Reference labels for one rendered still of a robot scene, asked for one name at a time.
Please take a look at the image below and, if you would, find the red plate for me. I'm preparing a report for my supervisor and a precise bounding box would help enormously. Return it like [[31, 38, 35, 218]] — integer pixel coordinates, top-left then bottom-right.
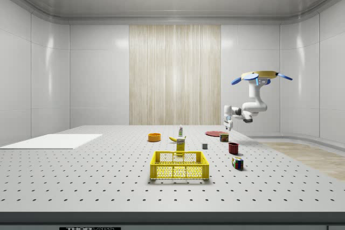
[[205, 130, 229, 137]]

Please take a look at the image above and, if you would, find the puzzle cube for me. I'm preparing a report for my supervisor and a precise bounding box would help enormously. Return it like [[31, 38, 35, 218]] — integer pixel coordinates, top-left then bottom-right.
[[231, 156, 244, 171]]

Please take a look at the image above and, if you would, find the yellow basket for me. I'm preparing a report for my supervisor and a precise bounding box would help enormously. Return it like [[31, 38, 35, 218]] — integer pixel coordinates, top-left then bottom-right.
[[149, 150, 211, 181]]

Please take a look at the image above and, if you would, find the yellow bowl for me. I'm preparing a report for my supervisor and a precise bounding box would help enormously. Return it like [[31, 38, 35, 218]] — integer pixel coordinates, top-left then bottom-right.
[[147, 132, 162, 143]]

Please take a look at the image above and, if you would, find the red mug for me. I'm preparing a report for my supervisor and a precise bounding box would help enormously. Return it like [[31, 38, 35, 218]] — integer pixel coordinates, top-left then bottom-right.
[[228, 142, 240, 156]]

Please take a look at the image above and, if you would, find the drone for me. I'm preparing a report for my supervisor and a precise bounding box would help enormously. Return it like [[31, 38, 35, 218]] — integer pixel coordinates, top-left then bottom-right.
[[230, 69, 294, 87]]

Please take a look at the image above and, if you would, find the white board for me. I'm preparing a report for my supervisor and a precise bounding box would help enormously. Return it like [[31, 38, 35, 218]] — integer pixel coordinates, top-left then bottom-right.
[[0, 133, 104, 150]]

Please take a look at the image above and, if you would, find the yellow carton box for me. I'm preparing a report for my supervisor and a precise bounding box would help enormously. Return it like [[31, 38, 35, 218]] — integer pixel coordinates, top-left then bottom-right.
[[176, 137, 186, 157]]

